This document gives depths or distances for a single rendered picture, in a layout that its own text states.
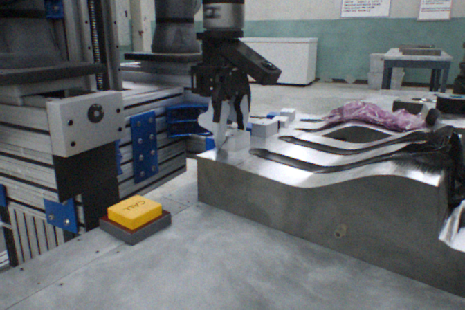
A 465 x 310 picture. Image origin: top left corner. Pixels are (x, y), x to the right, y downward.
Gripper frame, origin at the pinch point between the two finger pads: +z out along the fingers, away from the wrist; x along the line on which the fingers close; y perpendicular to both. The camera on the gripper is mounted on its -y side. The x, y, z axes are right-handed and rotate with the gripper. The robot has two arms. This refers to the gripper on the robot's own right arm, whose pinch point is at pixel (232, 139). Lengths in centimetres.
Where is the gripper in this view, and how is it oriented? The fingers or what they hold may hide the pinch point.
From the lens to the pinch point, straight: 69.0
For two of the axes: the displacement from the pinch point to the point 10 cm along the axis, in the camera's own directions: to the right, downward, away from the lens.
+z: 0.0, 9.6, 2.8
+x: -5.9, 2.3, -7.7
